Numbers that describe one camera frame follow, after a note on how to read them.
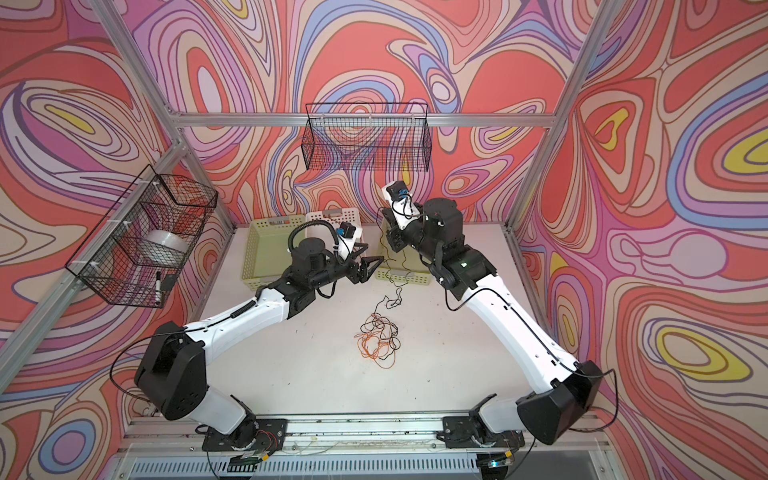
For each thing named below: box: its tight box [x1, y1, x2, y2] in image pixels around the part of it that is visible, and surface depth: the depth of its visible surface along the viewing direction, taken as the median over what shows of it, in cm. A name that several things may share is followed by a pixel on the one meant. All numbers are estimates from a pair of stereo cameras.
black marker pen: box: [155, 271, 161, 304], surface depth 73 cm
